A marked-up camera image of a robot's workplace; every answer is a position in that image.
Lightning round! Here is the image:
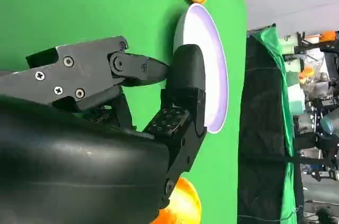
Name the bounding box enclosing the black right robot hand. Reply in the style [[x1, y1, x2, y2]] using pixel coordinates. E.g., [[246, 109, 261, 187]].
[[0, 35, 208, 224]]

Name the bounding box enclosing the green table cloth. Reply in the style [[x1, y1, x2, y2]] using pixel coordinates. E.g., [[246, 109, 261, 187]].
[[0, 0, 248, 224]]

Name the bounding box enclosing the lilac plate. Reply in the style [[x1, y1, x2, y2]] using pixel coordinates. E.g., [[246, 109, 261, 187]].
[[173, 3, 229, 133]]

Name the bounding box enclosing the black backdrop curtain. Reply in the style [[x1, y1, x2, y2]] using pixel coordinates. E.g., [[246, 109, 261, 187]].
[[237, 34, 305, 224]]

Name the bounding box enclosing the green hanging cloth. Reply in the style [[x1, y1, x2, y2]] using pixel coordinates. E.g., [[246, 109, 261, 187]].
[[248, 25, 299, 221]]

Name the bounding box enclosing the cluttered workshop rack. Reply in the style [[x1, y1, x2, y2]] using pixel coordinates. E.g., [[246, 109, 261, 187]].
[[284, 30, 339, 182]]

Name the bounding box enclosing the small orange object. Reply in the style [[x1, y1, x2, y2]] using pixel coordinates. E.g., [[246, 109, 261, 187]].
[[321, 30, 336, 42]]

